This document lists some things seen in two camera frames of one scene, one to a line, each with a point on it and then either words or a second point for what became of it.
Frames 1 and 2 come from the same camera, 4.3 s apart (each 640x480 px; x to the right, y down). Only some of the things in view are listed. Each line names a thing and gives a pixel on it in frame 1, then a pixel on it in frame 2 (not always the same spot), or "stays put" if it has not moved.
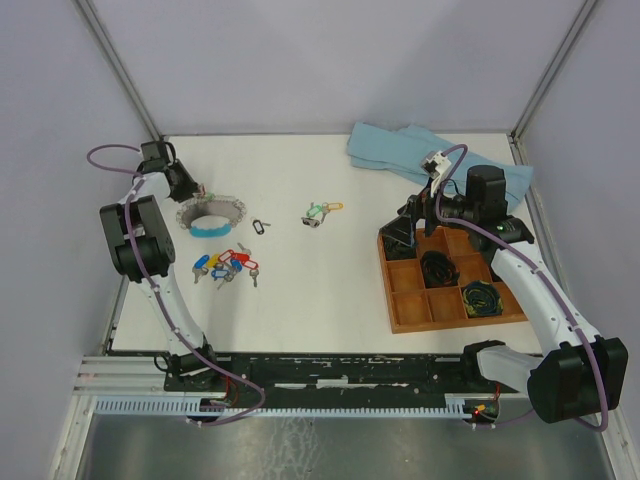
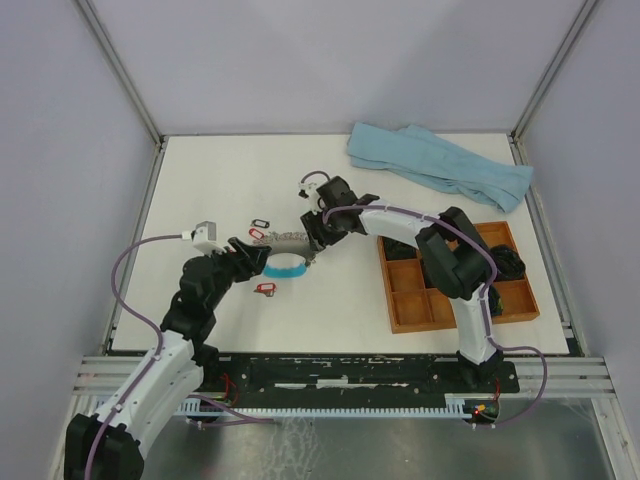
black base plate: [387, 374] stays put
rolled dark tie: [396, 250] stays put
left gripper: [191, 186] → [248, 259]
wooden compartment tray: [442, 282] stays put
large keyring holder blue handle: [220, 206] → [285, 265]
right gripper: [419, 206] → [312, 224]
